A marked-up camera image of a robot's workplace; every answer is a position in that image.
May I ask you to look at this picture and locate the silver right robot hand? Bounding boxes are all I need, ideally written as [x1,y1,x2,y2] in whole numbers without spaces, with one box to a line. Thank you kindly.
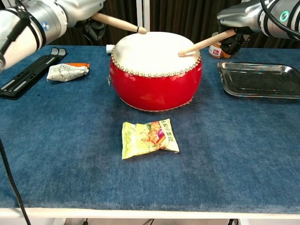
[217,0,262,56]

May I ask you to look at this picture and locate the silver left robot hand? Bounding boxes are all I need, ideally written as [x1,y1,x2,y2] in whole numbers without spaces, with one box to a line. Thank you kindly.
[58,0,106,40]

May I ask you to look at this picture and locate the wooden drumstick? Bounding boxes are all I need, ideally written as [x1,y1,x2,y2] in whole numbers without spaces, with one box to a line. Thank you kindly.
[92,13,148,35]
[177,30,237,58]

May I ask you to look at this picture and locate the stainless steel tray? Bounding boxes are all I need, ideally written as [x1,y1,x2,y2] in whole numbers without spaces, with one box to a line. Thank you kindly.
[217,61,300,99]

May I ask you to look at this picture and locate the red drum white head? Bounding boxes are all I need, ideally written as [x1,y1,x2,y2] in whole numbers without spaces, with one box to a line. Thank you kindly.
[108,32,203,113]

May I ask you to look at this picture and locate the clear jar orange snacks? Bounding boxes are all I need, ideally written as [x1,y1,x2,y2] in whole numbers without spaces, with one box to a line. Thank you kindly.
[208,32,232,59]

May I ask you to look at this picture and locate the white orange snack packet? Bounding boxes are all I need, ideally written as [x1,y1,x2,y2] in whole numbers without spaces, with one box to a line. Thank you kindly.
[46,62,90,83]

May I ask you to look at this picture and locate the dark pleated curtain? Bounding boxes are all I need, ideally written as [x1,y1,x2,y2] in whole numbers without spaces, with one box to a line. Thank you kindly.
[53,0,300,49]

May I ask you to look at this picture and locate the black folding stand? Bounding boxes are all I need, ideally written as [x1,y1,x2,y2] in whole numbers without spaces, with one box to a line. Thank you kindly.
[0,47,68,101]

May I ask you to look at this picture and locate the blue table mat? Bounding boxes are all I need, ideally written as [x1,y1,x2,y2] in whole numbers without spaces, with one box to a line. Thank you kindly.
[0,44,300,214]

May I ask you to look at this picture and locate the yellow green snack packet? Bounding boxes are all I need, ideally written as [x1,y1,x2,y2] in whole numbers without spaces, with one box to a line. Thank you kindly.
[121,118,180,160]

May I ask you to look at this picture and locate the white frame post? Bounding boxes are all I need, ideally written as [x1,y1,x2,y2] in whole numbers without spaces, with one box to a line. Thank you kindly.
[136,0,150,33]

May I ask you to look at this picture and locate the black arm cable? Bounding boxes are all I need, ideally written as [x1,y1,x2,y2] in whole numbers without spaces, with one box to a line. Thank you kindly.
[0,138,32,225]

